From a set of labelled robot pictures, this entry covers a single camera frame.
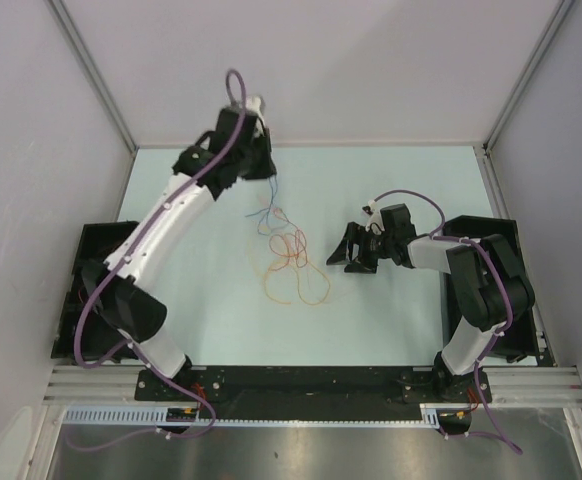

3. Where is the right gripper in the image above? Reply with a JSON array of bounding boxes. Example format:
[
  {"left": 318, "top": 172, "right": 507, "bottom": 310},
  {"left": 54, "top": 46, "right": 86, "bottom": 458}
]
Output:
[{"left": 326, "top": 221, "right": 394, "bottom": 274}]

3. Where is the blue wire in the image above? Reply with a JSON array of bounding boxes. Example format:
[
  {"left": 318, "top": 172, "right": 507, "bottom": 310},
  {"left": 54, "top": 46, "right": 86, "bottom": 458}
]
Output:
[{"left": 244, "top": 174, "right": 285, "bottom": 236}]

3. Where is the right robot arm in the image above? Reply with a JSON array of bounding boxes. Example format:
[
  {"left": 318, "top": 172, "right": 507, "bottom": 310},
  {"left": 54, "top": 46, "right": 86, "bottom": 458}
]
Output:
[{"left": 326, "top": 204, "right": 535, "bottom": 401}]

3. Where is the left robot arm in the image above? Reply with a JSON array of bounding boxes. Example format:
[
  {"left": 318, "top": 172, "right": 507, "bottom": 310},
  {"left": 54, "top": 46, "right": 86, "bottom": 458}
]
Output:
[{"left": 81, "top": 96, "right": 276, "bottom": 400}]

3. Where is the left black sorting bin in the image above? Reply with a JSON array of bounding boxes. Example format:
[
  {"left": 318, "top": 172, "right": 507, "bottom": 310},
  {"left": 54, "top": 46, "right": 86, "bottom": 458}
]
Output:
[{"left": 50, "top": 221, "right": 138, "bottom": 363}]

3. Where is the black sorting bin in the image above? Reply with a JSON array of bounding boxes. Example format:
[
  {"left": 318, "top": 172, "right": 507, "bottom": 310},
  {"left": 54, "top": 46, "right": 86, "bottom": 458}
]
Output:
[
  {"left": 442, "top": 215, "right": 539, "bottom": 363},
  {"left": 50, "top": 221, "right": 138, "bottom": 363}
]

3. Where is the right black sorting bin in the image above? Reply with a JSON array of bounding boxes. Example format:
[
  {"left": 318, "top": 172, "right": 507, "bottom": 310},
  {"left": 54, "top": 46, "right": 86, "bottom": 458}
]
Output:
[{"left": 442, "top": 215, "right": 539, "bottom": 363}]

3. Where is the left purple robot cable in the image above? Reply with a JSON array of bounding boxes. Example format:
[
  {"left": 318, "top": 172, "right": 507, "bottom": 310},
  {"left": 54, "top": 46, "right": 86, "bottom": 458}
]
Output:
[{"left": 64, "top": 69, "right": 250, "bottom": 451}]

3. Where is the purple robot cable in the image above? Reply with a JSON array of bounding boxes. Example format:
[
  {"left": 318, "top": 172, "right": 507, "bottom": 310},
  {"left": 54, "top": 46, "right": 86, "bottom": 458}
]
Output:
[
  {"left": 64, "top": 69, "right": 250, "bottom": 451},
  {"left": 370, "top": 188, "right": 525, "bottom": 456}
]

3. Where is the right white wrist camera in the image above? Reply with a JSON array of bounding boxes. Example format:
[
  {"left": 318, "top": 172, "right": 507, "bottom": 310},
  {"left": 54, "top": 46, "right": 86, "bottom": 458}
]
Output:
[{"left": 362, "top": 199, "right": 384, "bottom": 235}]

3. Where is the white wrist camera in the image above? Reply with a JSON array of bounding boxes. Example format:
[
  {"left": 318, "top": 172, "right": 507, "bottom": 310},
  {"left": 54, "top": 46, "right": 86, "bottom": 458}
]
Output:
[
  {"left": 244, "top": 95, "right": 265, "bottom": 118},
  {"left": 362, "top": 199, "right": 384, "bottom": 235}
]

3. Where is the orange wire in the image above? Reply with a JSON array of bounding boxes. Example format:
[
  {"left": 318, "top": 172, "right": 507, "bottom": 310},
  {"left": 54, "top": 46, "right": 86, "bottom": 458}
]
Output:
[{"left": 263, "top": 228, "right": 332, "bottom": 307}]

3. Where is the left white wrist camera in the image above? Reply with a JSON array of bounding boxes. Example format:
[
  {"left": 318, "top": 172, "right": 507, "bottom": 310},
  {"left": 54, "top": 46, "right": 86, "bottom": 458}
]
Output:
[{"left": 244, "top": 95, "right": 265, "bottom": 118}]

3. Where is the yellow wire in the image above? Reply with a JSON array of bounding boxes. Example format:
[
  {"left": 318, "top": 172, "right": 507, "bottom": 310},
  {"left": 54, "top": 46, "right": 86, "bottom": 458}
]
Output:
[{"left": 248, "top": 239, "right": 332, "bottom": 307}]

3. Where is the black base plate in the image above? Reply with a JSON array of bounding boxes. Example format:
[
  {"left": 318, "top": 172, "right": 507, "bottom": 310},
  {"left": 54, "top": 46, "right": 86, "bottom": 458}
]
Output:
[{"left": 134, "top": 364, "right": 493, "bottom": 422}]

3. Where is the white slotted cable duct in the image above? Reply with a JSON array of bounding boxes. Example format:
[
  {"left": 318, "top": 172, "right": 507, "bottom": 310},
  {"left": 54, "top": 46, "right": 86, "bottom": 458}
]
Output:
[{"left": 63, "top": 405, "right": 440, "bottom": 429}]

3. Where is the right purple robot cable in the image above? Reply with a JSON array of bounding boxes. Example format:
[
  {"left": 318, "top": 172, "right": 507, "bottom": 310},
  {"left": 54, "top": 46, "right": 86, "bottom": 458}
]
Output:
[{"left": 370, "top": 188, "right": 525, "bottom": 456}]

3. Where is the aluminium frame rail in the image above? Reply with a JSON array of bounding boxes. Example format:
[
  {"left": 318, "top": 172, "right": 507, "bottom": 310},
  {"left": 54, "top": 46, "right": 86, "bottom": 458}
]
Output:
[{"left": 45, "top": 0, "right": 138, "bottom": 153}]

